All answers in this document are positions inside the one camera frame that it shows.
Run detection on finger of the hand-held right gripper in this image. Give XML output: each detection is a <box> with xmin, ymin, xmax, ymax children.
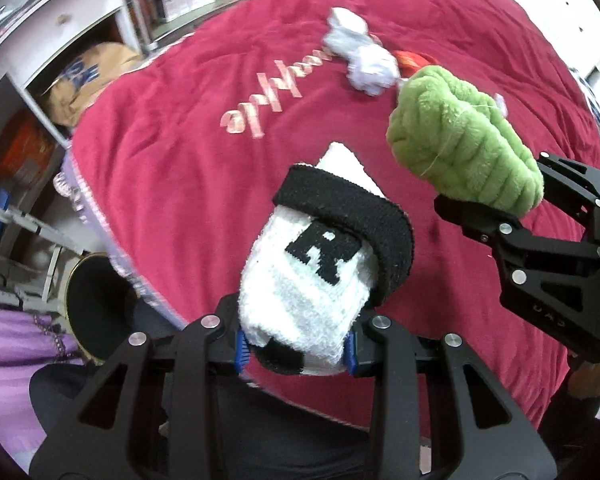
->
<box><xmin>434</xmin><ymin>194</ymin><xmax>600</xmax><ymax>311</ymax></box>
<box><xmin>536</xmin><ymin>151</ymin><xmax>600</xmax><ymax>261</ymax></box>

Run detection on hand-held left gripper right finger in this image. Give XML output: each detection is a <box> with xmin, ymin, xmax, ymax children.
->
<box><xmin>344</xmin><ymin>312</ymin><xmax>558</xmax><ymax>480</ymax></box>

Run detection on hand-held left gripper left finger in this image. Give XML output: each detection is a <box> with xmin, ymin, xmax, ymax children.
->
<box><xmin>29</xmin><ymin>294</ymin><xmax>253</xmax><ymax>480</ymax></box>

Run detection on white and black sock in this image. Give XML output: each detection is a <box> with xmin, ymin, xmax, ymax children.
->
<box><xmin>237</xmin><ymin>142</ymin><xmax>415</xmax><ymax>377</ymax></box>

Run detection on green fuzzy sock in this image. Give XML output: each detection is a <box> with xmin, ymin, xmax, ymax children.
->
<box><xmin>386</xmin><ymin>64</ymin><xmax>547</xmax><ymax>214</ymax></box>

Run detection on black bin with gold rim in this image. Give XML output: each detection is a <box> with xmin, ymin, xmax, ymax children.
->
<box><xmin>64</xmin><ymin>252</ymin><xmax>177</xmax><ymax>367</ymax></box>

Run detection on red sock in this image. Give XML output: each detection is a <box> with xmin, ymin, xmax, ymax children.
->
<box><xmin>394</xmin><ymin>50</ymin><xmax>442</xmax><ymax>80</ymax></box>

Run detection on light grey sock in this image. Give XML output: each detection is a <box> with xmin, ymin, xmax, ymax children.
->
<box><xmin>324</xmin><ymin>6</ymin><xmax>377</xmax><ymax>57</ymax></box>
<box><xmin>346</xmin><ymin>42</ymin><xmax>402</xmax><ymax>97</ymax></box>

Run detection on person's right hand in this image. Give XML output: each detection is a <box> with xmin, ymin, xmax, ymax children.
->
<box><xmin>567</xmin><ymin>359</ymin><xmax>600</xmax><ymax>413</ymax></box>

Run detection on person's black pants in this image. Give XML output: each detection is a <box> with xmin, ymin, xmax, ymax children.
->
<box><xmin>29</xmin><ymin>357</ymin><xmax>381</xmax><ymax>480</ymax></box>

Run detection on white panel with holes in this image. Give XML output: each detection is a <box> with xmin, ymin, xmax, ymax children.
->
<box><xmin>450</xmin><ymin>0</ymin><xmax>600</xmax><ymax>91</ymax></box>

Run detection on dark red blanket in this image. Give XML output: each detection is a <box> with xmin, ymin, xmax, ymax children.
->
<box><xmin>54</xmin><ymin>0</ymin><xmax>600</xmax><ymax>432</ymax></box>

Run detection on orange plastic bucket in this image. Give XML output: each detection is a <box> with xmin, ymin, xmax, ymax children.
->
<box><xmin>0</xmin><ymin>109</ymin><xmax>65</xmax><ymax>190</ymax></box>

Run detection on brown paper bag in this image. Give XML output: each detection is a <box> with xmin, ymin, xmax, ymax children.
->
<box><xmin>42</xmin><ymin>42</ymin><xmax>145</xmax><ymax>127</ymax></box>

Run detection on white shelf unit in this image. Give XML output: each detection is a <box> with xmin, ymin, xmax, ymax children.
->
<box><xmin>0</xmin><ymin>0</ymin><xmax>148</xmax><ymax>153</ymax></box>

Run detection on white metal rack frame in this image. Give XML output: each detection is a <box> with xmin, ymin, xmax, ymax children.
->
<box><xmin>0</xmin><ymin>194</ymin><xmax>83</xmax><ymax>311</ymax></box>

